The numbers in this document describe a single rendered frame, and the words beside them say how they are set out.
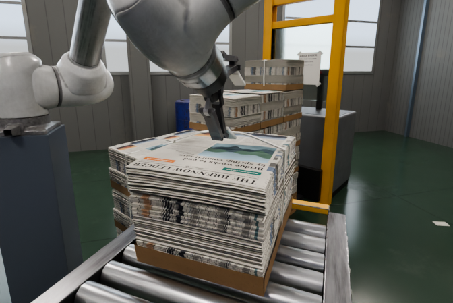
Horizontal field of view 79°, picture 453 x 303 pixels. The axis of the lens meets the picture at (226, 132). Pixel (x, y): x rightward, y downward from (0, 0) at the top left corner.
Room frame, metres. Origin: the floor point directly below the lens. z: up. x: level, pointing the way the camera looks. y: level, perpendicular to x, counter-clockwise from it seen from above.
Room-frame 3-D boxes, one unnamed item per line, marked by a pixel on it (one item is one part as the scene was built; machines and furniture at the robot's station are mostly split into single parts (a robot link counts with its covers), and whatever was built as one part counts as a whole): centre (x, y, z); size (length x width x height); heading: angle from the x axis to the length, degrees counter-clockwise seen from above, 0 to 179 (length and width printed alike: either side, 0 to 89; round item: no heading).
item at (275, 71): (2.23, -0.38, 0.65); 0.39 x 0.30 x 1.29; 49
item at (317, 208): (0.82, -0.10, 0.81); 0.43 x 0.03 x 0.02; 69
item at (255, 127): (1.78, 0.01, 0.86); 0.38 x 0.29 x 0.04; 49
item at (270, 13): (2.77, -0.41, 0.93); 0.09 x 0.09 x 1.85; 49
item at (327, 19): (2.55, -0.66, 1.62); 0.75 x 0.06 x 0.06; 49
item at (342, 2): (2.34, -0.91, 0.93); 0.09 x 0.09 x 1.85; 49
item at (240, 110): (1.78, 0.01, 0.95); 0.38 x 0.29 x 0.23; 49
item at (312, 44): (2.57, -0.68, 1.28); 0.57 x 0.01 x 0.65; 49
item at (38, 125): (0.95, 0.72, 1.03); 0.22 x 0.18 x 0.06; 15
